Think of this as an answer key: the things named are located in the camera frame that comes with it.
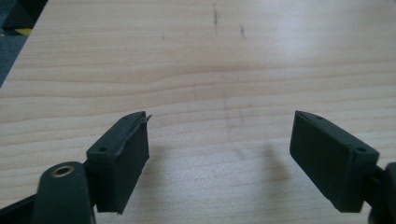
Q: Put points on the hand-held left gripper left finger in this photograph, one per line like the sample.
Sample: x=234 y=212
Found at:
x=121 y=165

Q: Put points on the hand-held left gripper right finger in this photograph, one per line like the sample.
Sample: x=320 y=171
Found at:
x=330 y=168

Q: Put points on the dark object with yellow stripe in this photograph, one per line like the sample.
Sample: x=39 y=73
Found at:
x=18 y=15

